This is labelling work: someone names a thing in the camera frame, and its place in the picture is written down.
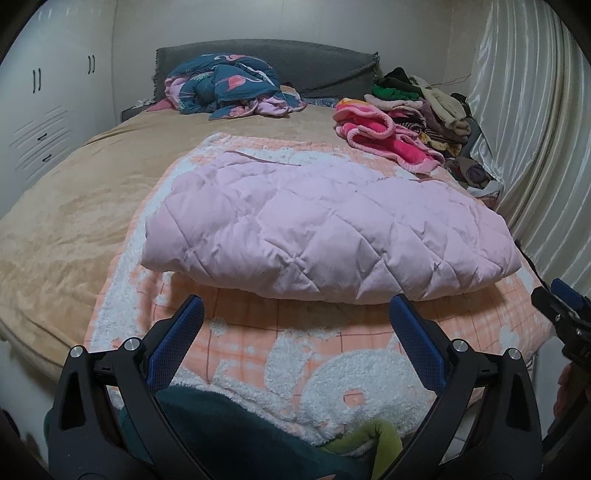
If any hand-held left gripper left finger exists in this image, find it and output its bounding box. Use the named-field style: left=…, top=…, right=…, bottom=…
left=46, top=295, right=208, bottom=480

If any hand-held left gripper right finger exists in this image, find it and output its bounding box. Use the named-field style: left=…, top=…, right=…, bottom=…
left=383, top=294, right=543, bottom=480

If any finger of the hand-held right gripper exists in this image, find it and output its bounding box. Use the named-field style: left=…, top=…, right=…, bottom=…
left=551, top=278, right=591, bottom=319
left=531, top=287, right=578, bottom=328

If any pink quilted jacket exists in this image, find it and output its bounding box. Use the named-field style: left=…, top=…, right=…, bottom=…
left=141, top=147, right=522, bottom=305

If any pile of folded clothes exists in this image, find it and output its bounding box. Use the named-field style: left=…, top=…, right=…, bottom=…
left=364, top=67, right=474, bottom=158

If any person's right hand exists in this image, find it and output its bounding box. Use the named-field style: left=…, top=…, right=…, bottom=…
left=556, top=364, right=576, bottom=416

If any orange plaid fleece blanket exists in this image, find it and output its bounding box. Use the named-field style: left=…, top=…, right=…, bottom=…
left=85, top=133, right=555, bottom=446

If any yellow-green fleece cloth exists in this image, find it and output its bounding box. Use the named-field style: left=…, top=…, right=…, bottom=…
left=318, top=418, right=402, bottom=480

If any person's dark teal clothing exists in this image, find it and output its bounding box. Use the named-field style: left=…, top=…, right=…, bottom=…
left=44, top=385, right=356, bottom=480

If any silver pleated curtain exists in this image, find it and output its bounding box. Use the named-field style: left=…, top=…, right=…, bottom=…
left=466, top=0, right=591, bottom=305

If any bed with beige sheet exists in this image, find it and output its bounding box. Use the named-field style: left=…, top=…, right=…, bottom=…
left=0, top=99, right=462, bottom=370

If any hot pink fleece blanket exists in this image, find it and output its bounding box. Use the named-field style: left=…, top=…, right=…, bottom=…
left=333, top=98, right=446, bottom=175

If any white wardrobe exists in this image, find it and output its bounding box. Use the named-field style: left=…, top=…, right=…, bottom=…
left=0, top=23, right=116, bottom=217

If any blue flamingo print quilt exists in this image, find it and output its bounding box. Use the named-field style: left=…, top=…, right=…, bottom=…
left=165, top=53, right=308, bottom=121

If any grey padded headboard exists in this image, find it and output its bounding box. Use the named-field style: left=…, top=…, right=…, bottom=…
left=152, top=39, right=382, bottom=104

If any thin black cable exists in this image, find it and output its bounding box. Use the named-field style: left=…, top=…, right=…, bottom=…
left=434, top=71, right=474, bottom=88

